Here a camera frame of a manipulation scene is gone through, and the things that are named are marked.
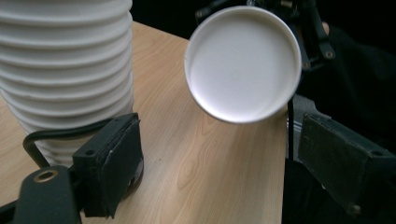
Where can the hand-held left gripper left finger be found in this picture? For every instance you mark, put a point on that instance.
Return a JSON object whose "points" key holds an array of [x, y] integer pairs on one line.
{"points": [[115, 161]]}

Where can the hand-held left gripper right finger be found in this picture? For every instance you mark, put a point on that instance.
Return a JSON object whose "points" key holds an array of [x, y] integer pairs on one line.
{"points": [[342, 161]]}

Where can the white paper cup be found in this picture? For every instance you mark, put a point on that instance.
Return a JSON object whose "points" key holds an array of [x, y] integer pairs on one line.
{"points": [[243, 62]]}

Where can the stack of white paper cups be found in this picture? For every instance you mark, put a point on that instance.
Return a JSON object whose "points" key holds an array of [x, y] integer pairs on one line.
{"points": [[65, 62]]}

